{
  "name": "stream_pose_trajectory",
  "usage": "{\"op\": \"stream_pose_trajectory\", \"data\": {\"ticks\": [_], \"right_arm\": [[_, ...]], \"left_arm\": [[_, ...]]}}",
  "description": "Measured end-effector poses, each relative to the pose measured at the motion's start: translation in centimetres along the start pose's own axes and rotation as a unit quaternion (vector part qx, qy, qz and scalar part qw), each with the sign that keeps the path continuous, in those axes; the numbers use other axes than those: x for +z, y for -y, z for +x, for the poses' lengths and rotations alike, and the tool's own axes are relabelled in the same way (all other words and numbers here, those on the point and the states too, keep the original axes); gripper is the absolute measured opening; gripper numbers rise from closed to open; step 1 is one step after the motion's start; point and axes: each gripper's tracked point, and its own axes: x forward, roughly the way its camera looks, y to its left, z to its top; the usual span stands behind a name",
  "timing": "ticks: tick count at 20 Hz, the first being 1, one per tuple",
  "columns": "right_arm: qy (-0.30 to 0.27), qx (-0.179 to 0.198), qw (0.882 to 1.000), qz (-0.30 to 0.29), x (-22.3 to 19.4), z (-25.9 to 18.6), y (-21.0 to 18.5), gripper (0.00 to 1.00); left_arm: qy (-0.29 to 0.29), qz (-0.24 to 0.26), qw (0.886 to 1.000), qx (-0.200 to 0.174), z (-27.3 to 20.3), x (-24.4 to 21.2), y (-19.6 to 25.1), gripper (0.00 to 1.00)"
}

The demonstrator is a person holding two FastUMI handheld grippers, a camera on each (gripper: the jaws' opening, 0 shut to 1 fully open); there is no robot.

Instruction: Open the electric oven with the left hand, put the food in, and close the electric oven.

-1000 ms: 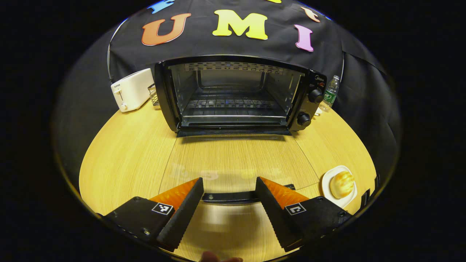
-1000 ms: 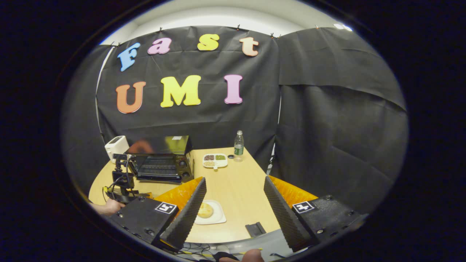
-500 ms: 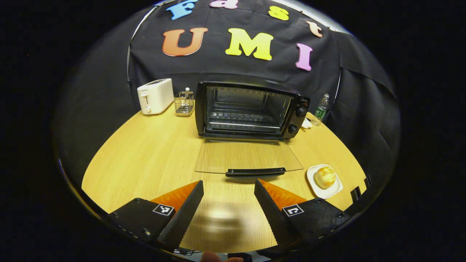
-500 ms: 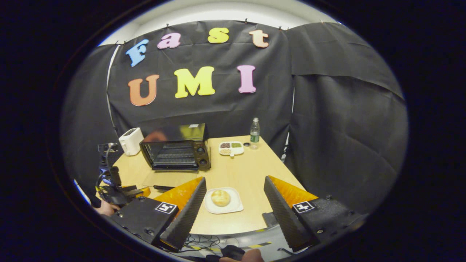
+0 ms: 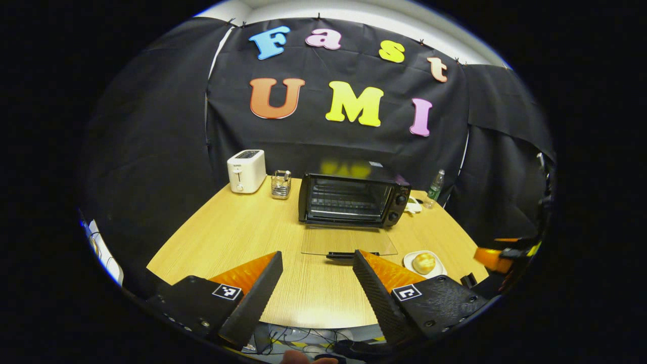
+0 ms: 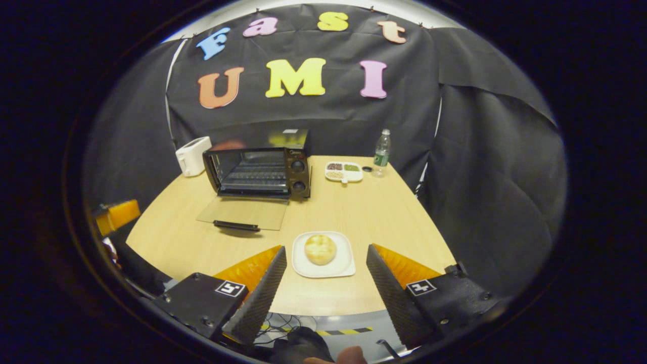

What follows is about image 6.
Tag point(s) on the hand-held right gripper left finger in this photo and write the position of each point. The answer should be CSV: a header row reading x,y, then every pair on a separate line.
x,y
258,303

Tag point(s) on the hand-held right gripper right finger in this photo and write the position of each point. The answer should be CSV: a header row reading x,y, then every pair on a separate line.
x,y
391,298

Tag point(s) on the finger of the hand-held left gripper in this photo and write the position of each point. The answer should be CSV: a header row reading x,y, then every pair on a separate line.
x,y
124,215

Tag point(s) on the round bread bun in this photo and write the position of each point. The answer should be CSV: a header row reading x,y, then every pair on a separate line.
x,y
320,249

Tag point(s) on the black electric oven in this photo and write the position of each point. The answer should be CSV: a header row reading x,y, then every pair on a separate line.
x,y
298,174

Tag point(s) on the yellow black hazard tape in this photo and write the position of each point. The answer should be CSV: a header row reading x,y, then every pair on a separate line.
x,y
349,331

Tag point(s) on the white square plate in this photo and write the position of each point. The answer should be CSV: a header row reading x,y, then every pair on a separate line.
x,y
346,265

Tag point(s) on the dark cloth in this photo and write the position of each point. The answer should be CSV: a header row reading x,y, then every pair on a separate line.
x,y
303,344

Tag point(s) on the white toaster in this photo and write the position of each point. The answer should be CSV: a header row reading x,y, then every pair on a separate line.
x,y
192,156

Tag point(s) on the white divided dish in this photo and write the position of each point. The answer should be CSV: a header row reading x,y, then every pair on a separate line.
x,y
344,175

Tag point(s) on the pale beans heap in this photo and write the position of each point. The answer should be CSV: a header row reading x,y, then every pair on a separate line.
x,y
335,175

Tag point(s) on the green beans heap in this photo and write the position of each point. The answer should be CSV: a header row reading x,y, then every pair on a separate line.
x,y
352,167

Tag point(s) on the dark red beans heap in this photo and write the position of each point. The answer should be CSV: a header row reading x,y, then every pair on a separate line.
x,y
334,166

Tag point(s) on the clear plastic water bottle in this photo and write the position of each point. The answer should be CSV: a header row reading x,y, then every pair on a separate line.
x,y
382,151

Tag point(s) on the black backdrop cloth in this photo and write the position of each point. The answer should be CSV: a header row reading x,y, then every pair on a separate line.
x,y
323,116

